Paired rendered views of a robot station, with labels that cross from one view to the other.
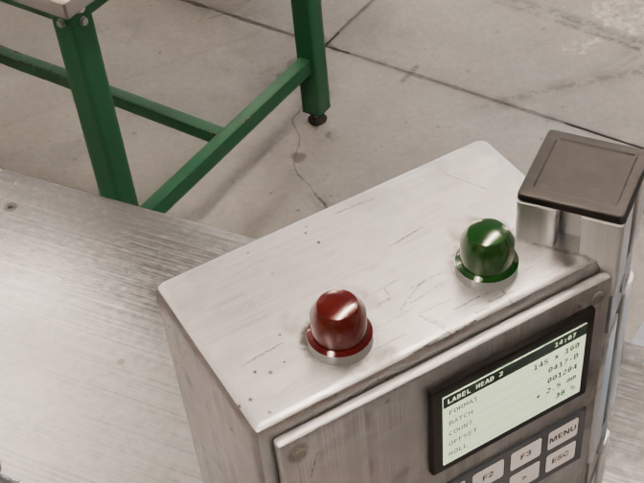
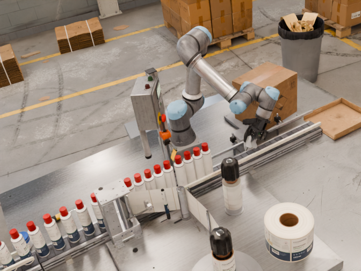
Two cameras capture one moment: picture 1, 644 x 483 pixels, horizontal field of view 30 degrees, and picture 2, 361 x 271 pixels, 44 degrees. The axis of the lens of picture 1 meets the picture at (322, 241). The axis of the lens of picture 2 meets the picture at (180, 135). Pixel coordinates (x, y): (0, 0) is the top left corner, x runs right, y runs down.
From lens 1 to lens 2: 1.65 m
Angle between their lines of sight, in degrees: 40
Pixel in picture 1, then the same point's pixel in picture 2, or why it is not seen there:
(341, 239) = (138, 85)
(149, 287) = (53, 184)
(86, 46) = not seen: outside the picture
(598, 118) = (59, 154)
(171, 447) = (86, 192)
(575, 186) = (151, 71)
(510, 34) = (22, 153)
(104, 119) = not seen: outside the picture
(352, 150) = not seen: hidden behind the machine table
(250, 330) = (141, 92)
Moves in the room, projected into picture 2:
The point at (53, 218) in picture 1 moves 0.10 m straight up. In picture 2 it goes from (21, 191) to (14, 178)
